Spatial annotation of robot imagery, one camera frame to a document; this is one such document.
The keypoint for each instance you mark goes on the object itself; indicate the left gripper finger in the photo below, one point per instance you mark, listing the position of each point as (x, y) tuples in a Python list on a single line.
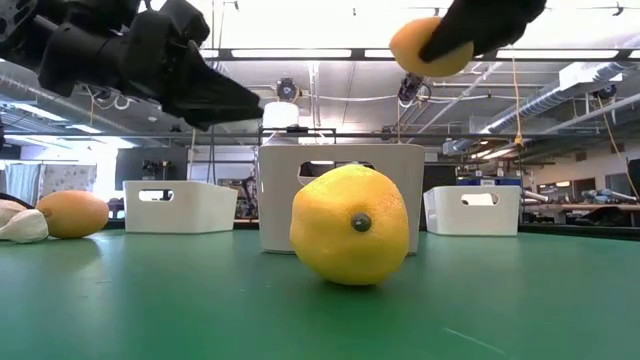
[(195, 117), (210, 90)]

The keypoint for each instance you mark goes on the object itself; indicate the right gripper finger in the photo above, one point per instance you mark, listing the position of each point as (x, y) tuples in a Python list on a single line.
[(480, 25)]

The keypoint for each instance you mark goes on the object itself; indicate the yellow lemon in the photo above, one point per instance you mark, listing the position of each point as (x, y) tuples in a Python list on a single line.
[(340, 240), (407, 50)]

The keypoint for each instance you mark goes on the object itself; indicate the orange fruit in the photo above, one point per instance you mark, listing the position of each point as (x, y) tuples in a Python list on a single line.
[(72, 215)]

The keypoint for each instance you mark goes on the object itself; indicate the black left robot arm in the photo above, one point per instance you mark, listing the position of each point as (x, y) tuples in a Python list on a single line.
[(20, 30)]

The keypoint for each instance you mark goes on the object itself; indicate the white cylindrical lamp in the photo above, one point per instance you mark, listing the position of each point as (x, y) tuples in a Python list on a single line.
[(280, 115)]

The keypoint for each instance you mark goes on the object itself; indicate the small white plastic basket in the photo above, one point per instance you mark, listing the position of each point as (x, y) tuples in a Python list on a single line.
[(450, 220), (200, 210)]

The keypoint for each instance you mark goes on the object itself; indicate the large white plastic basket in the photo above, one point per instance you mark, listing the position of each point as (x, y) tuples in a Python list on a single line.
[(280, 200)]

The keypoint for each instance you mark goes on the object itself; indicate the black beam with lights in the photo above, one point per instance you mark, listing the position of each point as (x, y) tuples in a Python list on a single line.
[(357, 52)]

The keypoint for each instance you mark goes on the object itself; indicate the white patterned curtain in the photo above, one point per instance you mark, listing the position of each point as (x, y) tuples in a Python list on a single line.
[(65, 177)]

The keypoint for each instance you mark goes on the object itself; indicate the blue box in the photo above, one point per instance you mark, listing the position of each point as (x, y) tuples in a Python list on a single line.
[(487, 182)]

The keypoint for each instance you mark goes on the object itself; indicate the black screen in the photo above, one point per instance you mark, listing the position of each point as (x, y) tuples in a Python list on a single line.
[(439, 180)]

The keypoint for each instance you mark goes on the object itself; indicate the background workbench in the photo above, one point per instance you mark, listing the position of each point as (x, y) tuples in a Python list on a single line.
[(600, 207)]

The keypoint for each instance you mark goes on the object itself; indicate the black horizontal frame rail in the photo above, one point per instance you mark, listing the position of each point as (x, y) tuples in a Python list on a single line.
[(225, 135)]

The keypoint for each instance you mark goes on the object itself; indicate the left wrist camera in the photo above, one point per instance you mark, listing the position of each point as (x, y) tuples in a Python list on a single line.
[(187, 22)]

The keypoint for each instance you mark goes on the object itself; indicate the black wall panel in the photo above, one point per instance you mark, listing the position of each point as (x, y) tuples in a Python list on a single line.
[(130, 170)]

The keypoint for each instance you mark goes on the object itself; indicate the silver ventilation duct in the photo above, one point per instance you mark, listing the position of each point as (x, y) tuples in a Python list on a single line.
[(540, 100)]

